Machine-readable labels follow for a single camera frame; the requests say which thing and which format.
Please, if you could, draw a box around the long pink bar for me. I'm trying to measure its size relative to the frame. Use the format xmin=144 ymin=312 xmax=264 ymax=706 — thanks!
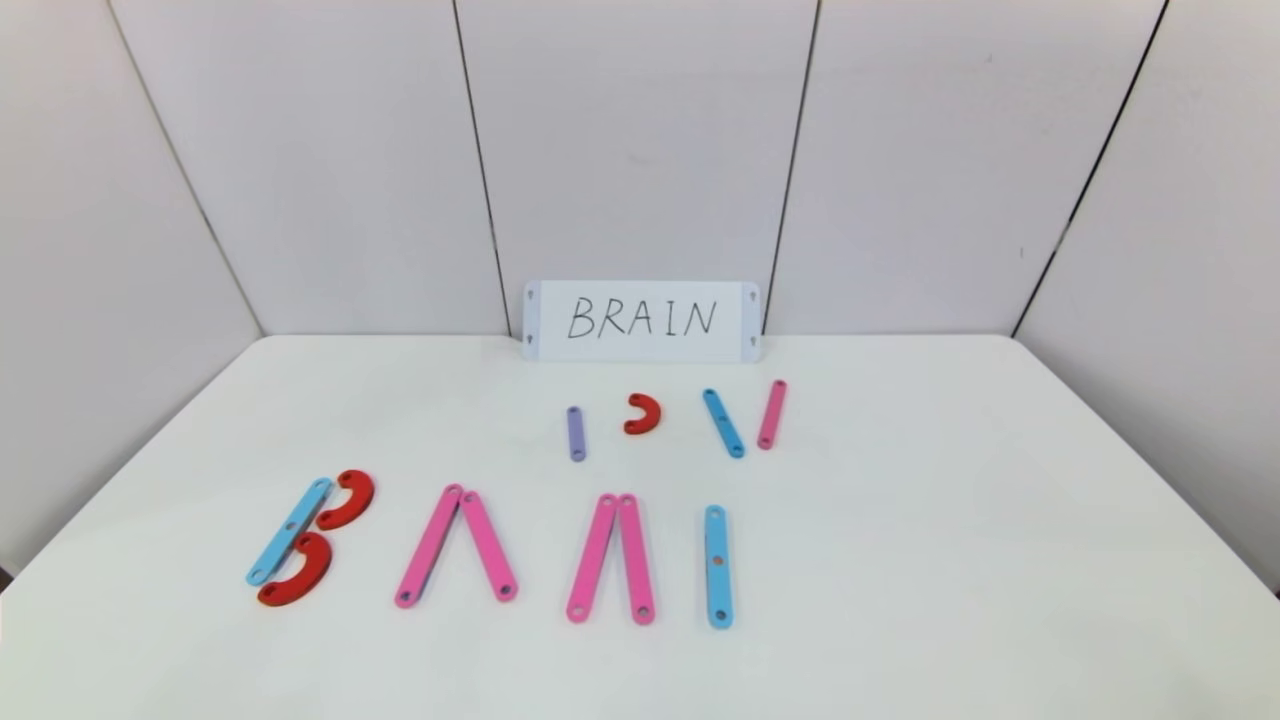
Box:
xmin=566 ymin=493 xmax=619 ymax=625
xmin=617 ymin=494 xmax=657 ymax=627
xmin=459 ymin=490 xmax=519 ymax=603
xmin=394 ymin=484 xmax=465 ymax=609

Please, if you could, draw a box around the white BRAIN sign card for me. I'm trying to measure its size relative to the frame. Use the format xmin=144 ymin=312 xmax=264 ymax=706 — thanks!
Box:
xmin=522 ymin=281 xmax=763 ymax=363

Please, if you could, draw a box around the short blue bar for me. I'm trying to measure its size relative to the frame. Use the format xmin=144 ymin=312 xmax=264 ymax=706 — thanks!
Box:
xmin=702 ymin=388 xmax=746 ymax=459

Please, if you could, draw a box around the short pink bar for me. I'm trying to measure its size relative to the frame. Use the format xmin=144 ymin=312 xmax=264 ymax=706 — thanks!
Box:
xmin=757 ymin=379 xmax=788 ymax=451

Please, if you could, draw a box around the long light blue bar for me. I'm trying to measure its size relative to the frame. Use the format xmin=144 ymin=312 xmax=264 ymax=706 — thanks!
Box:
xmin=245 ymin=477 xmax=334 ymax=587
xmin=704 ymin=505 xmax=735 ymax=630

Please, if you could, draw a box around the medium red curved piece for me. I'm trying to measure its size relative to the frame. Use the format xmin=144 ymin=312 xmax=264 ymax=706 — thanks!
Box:
xmin=316 ymin=470 xmax=376 ymax=531

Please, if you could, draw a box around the large red curved piece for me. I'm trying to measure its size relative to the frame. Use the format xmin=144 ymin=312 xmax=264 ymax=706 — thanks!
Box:
xmin=257 ymin=531 xmax=333 ymax=608

